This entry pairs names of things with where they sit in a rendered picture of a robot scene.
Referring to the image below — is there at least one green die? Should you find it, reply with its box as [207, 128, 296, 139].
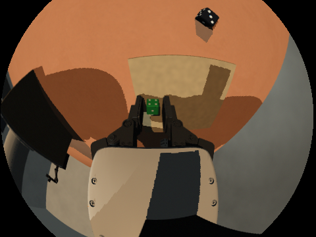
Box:
[146, 99, 159, 115]

